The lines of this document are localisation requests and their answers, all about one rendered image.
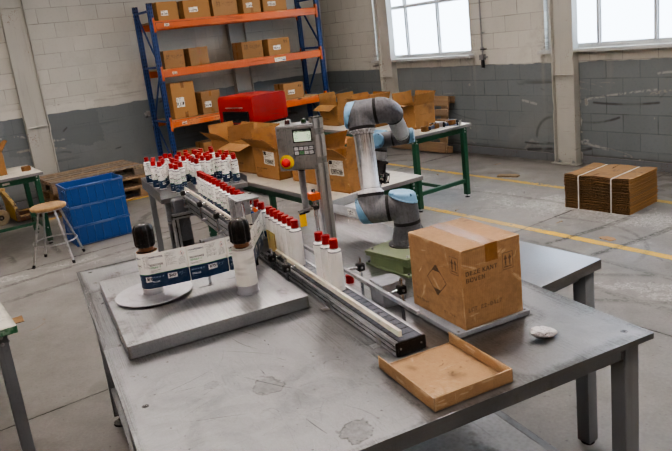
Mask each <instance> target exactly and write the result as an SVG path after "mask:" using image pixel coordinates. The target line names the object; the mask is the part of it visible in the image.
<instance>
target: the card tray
mask: <svg viewBox="0 0 672 451"><path fill-rule="evenodd" d="M448 334H449V343H446V344H443V345H440V346H437V347H434V348H431V349H429V350H426V351H423V352H420V353H417V354H414V355H411V356H409V357H406V358H403V359H400V360H397V361H394V362H391V363H388V362H387V361H385V360H384V359H383V358H381V357H380V356H378V362H379V368H380V369H381V370H383V371H384V372H385V373H386V374H388V375H389V376H390V377H391V378H393V379H394V380H395V381H396V382H398V383H399V384H400V385H401V386H403V387H404V388H405V389H406V390H408V391H409V392H410V393H411V394H413V395H414V396H415V397H416V398H418V399H419V400H420V401H422V402H423V403H424V404H425V405H427V406H428V407H429V408H430V409H432V410H433V411H434V412H437V411H440V410H442V409H445V408H447V407H450V406H452V405H455V404H457V403H460V402H462V401H465V400H467V399H470V398H473V397H475V396H478V395H480V394H483V393H485V392H488V391H490V390H493V389H495V388H498V387H500V386H503V385H505V384H508V383H511V382H513V371H512V368H510V367H509V366H507V365H505V364H504V363H502V362H500V361H499V360H497V359H495V358H493V357H492V356H490V355H488V354H487V353H485V352H483V351H481V350H480V349H478V348H476V347H475V346H473V345H471V344H470V343H468V342H466V341H464V340H463V339H461V338H459V337H458V336H456V335H454V334H452V333H451V332H448Z"/></svg>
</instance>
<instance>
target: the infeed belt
mask: <svg viewBox="0 0 672 451"><path fill-rule="evenodd" d="M305 262H306V265H305V266H304V267H305V268H307V269H308V270H310V271H311V272H313V273H314V274H316V275H317V271H316V267H314V266H313V265H311V264H310V263H308V262H307V261H305ZM291 269H293V270H294V271H296V272H297V273H299V274H300V275H302V276H303V277H304V278H306V279H307V280H309V281H310V282H312V283H313V284H315V285H316V286H317V287H319V288H320V289H322V290H323V291H325V292H326V293H328V294H329V295H330V296H332V297H333V298H335V299H336V300H338V301H339V302H341V303H342V304H343V305H345V306H346V307H348V308H349V309H351V310H352V311H354V312H355V313H357V314H358V315H359V316H361V317H362V318H364V319H365V320H367V321H368V322H370V323H371V324H372V325H374V326H375V327H377V328H378V329H380V330H381V331H383V332H384V333H385V334H387V335H388V336H390V337H391V338H393V339H394V340H396V341H397V342H399V343H401V342H404V341H406V340H409V339H412V338H415V337H418V336H421V335H422V334H420V333H419V332H417V331H416V330H414V329H413V328H411V327H409V326H408V325H406V324H405V323H403V322H401V321H400V320H398V319H397V318H395V317H394V316H392V315H390V314H389V313H387V312H386V311H384V310H382V309H381V308H379V307H378V306H376V305H374V304H373V303H371V302H370V301H368V300H367V299H365V298H364V297H362V296H360V295H359V294H357V293H356V292H354V291H352V290H351V289H349V288H348V287H346V286H345V287H346V290H345V291H344V292H343V293H345V294H346V295H348V296H349V297H351V298H353V299H354V300H356V301H357V302H359V303H360V304H362V305H363V306H365V307H366V308H368V309H369V310H371V311H372V312H374V313H375V314H377V315H378V316H380V317H382V318H383V319H385V320H386V321H388V322H389V323H391V324H392V325H394V326H395V327H397V328H398V329H400V330H401V331H402V336H401V337H398V336H396V335H395V334H393V333H392V332H390V331H389V330H387V329H386V328H384V327H383V326H382V325H380V324H379V323H377V322H376V321H374V320H373V319H371V318H370V317H368V316H367V315H365V314H364V313H362V312H361V311H359V310H358V309H356V308H355V307H353V306H352V305H350V304H349V303H348V302H346V301H345V300H343V299H342V298H340V297H339V296H337V295H336V294H334V293H333V292H331V291H330V290H328V289H327V288H325V287H324V286H322V285H321V284H319V283H318V282H317V281H315V280H314V279H312V278H311V277H309V276H308V275H306V274H305V273H303V272H302V271H300V270H299V269H297V268H296V267H295V268H291Z"/></svg>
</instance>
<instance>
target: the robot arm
mask: <svg viewBox="0 0 672 451"><path fill-rule="evenodd" d="M381 123H387V124H388V125H389V127H390V129H391V131H387V130H378V129H376V127H375V125H376V124H381ZM344 125H345V128H346V129H349V133H351V134H352V135H353V137H354V144H355V152H356V159H357V167H358V174H359V182H360V192H359V193H358V198H357V199H355V208H356V212H357V215H358V218H359V220H360V221H361V223H363V224H373V223H380V222H388V221H393V222H394V233H393V244H394V245H396V246H409V238H408V232H410V231H414V230H418V229H421V228H423V226H422V224H421V220H420V214H419V208H418V200H417V197H416V193H415V192H414V191H413V190H410V189H395V190H390V191H389V193H388V195H385V194H384V190H382V183H383V184H387V183H389V180H388V176H389V179H390V173H388V172H386V164H388V161H385V160H386V157H387V147H390V146H396V145H403V144H409V143H414V142H415V133H414V129H413V128H407V125H406V123H405V121H404V118H403V110H402V108H401V106H400V105H399V104H398V103H397V102H395V101H394V100H392V99H389V98H386V97H375V98H368V99H363V100H355V101H352V102H348V103H346V105H345V107H344ZM373 132H374V133H373ZM378 151H379V152H378Z"/></svg>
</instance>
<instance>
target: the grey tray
mask: <svg viewBox="0 0 672 451"><path fill-rule="evenodd" d="M357 198H358V193H354V194H351V195H347V196H344V197H341V198H338V199H335V200H332V201H333V210H334V213H336V214H340V215H344V216H348V217H352V218H356V219H359V218H358V215H357V212H356V208H355V199H357Z"/></svg>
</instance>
